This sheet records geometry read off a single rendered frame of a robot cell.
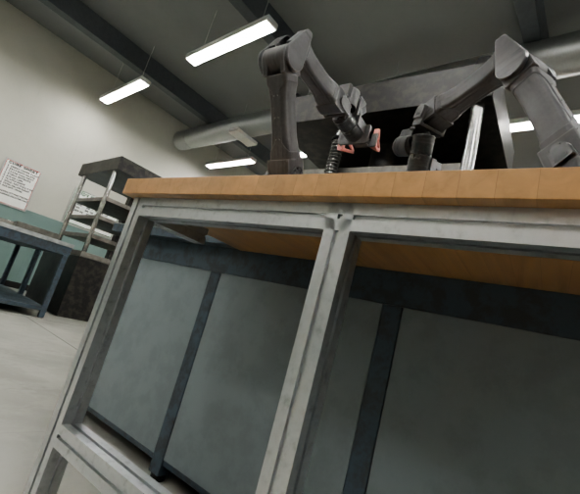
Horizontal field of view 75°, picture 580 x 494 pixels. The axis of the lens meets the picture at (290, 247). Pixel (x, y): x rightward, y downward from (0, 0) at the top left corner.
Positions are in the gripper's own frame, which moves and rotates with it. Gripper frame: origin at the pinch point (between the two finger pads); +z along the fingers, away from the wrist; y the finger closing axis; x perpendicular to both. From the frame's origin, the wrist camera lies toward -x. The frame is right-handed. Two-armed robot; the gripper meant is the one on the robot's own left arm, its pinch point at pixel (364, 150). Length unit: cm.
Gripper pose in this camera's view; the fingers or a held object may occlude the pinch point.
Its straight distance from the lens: 135.4
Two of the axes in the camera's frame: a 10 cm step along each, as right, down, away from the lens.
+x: -2.7, 9.4, -2.2
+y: -8.0, -0.9, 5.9
